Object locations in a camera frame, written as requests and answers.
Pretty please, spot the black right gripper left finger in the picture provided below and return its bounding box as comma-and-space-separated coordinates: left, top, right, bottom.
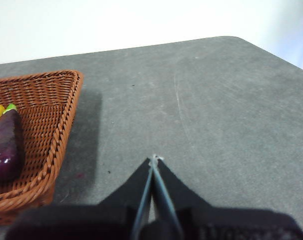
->
5, 157, 154, 240

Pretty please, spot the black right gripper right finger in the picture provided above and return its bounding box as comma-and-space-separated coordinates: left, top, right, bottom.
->
153, 157, 303, 240

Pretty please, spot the brown wicker basket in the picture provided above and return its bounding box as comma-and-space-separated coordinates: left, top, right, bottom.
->
0, 69, 84, 227

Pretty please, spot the purple eggplant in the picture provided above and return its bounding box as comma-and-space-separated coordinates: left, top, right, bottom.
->
0, 103, 26, 181

